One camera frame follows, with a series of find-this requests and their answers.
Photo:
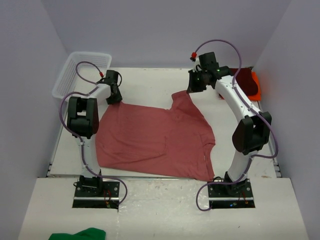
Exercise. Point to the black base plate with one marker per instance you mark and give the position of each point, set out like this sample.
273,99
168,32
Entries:
236,196
110,192

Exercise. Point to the folded dark red shirt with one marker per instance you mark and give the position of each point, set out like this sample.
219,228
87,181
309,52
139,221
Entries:
243,78

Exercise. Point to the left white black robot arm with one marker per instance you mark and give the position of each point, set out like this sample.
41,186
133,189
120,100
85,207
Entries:
83,123

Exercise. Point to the pink t shirt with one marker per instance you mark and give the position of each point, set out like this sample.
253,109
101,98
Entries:
174,142

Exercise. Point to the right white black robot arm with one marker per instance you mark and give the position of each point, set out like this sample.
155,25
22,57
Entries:
253,126

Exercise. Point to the green cloth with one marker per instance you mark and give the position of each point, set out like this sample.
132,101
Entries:
87,234

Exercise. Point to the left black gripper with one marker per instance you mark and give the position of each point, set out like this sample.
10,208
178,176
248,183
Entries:
117,99

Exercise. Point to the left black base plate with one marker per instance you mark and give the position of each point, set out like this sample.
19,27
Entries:
110,192

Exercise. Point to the folded orange shirt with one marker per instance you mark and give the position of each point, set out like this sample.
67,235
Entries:
253,89

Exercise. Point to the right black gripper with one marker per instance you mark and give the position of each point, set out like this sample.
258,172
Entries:
192,88

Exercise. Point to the white plastic basket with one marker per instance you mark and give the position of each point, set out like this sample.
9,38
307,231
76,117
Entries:
67,79

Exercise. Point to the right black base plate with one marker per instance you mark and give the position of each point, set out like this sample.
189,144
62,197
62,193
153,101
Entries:
236,196

